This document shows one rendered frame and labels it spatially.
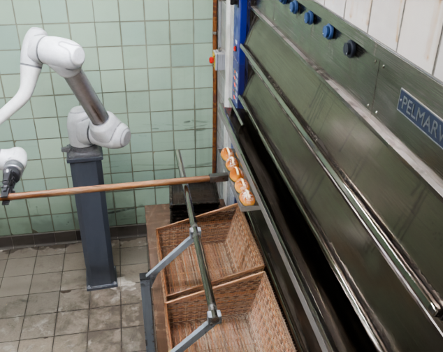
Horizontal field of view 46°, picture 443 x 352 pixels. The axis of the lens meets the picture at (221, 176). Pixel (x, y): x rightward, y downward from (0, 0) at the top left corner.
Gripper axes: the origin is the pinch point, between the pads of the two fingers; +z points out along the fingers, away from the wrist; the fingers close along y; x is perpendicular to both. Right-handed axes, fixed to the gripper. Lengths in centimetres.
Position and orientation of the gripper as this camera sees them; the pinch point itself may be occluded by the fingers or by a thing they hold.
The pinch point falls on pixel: (5, 196)
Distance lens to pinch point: 248.9
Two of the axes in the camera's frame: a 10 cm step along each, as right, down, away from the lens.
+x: -9.8, 0.9, -1.7
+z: 1.9, 5.0, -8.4
